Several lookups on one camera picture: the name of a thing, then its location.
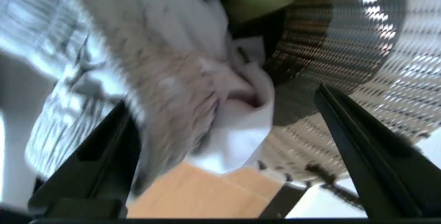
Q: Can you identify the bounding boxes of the white laundry basket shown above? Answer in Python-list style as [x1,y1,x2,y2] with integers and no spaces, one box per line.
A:
[260,0,441,207]

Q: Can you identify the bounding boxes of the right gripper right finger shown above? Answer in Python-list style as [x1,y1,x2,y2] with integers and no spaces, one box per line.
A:
[313,82,441,218]

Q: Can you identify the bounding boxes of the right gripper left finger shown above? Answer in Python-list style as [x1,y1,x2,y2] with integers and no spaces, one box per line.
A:
[27,99,143,218]

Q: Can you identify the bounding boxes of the pale grey shorts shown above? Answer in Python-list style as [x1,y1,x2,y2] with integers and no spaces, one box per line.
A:
[0,0,276,197]

